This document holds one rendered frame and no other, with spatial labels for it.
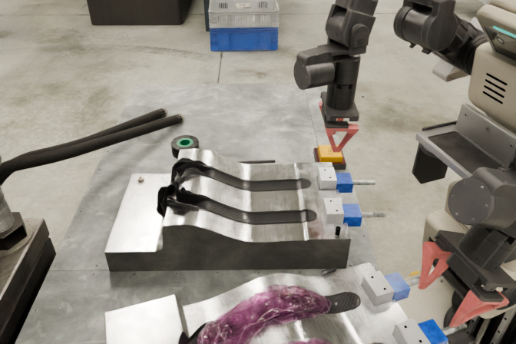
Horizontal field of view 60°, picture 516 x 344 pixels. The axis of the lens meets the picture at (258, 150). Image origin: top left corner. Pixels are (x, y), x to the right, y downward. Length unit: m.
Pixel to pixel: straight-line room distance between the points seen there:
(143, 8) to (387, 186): 3.17
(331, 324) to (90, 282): 0.49
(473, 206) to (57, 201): 2.23
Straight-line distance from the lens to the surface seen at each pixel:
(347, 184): 1.04
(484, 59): 0.98
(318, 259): 0.97
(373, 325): 0.86
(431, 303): 1.68
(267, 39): 4.06
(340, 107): 0.91
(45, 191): 2.66
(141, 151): 1.35
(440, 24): 0.96
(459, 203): 0.60
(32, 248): 1.19
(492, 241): 0.66
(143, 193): 1.10
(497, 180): 0.59
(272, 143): 1.34
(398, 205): 2.43
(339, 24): 0.86
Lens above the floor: 1.55
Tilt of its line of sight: 35 degrees down
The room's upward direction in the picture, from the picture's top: straight up
